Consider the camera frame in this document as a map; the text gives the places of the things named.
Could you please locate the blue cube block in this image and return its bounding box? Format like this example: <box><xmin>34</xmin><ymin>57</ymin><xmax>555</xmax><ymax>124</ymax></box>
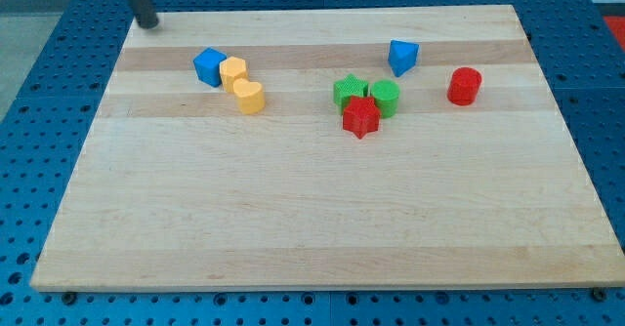
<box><xmin>192</xmin><ymin>48</ymin><xmax>228</xmax><ymax>87</ymax></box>

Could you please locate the wooden board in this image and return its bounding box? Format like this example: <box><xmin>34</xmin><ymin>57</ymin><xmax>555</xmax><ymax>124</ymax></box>
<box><xmin>30</xmin><ymin>5</ymin><xmax>624</xmax><ymax>293</ymax></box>

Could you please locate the yellow heart block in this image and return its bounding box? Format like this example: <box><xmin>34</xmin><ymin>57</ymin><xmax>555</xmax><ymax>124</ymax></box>
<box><xmin>233</xmin><ymin>78</ymin><xmax>266</xmax><ymax>114</ymax></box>

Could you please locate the red star block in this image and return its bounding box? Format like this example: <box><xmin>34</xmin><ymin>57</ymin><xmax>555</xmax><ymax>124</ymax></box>
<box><xmin>343</xmin><ymin>96</ymin><xmax>381</xmax><ymax>139</ymax></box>

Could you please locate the green cylinder block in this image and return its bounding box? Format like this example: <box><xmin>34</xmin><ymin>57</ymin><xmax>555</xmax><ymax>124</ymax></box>
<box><xmin>370</xmin><ymin>80</ymin><xmax>400</xmax><ymax>118</ymax></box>

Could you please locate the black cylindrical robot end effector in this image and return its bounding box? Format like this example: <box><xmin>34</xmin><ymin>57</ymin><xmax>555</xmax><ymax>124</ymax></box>
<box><xmin>127</xmin><ymin>0</ymin><xmax>159</xmax><ymax>29</ymax></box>

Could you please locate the blue triangle block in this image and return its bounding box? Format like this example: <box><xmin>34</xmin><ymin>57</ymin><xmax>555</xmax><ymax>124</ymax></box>
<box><xmin>388</xmin><ymin>40</ymin><xmax>420</xmax><ymax>77</ymax></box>

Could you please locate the green star block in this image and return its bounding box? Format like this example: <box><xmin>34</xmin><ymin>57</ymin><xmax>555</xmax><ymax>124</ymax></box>
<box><xmin>333</xmin><ymin>73</ymin><xmax>369</xmax><ymax>114</ymax></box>

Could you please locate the red object at edge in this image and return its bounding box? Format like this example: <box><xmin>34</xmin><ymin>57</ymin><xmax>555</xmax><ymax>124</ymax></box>
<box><xmin>604</xmin><ymin>16</ymin><xmax>625</xmax><ymax>50</ymax></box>

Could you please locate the red cylinder block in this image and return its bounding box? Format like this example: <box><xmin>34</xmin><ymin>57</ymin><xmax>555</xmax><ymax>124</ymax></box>
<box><xmin>447</xmin><ymin>66</ymin><xmax>482</xmax><ymax>106</ymax></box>

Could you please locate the yellow hexagon block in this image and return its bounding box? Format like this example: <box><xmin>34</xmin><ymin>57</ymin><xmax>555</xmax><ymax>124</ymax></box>
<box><xmin>219</xmin><ymin>57</ymin><xmax>248</xmax><ymax>93</ymax></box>

